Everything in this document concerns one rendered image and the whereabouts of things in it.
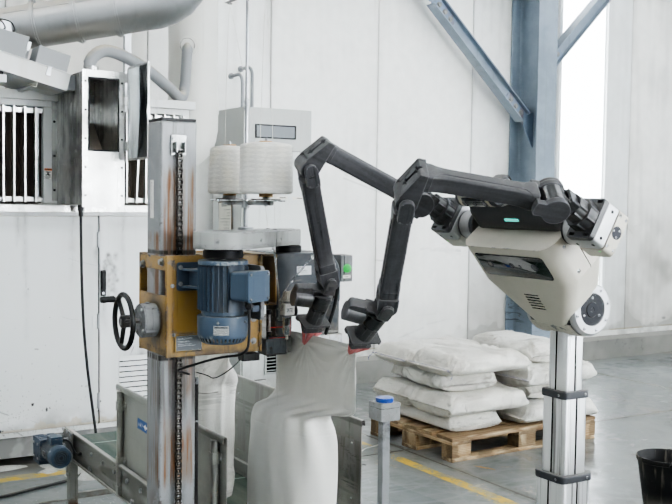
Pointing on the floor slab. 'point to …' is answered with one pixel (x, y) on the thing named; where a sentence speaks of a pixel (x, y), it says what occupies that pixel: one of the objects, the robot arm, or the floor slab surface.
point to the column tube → (165, 441)
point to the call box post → (383, 462)
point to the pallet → (423, 432)
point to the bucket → (655, 475)
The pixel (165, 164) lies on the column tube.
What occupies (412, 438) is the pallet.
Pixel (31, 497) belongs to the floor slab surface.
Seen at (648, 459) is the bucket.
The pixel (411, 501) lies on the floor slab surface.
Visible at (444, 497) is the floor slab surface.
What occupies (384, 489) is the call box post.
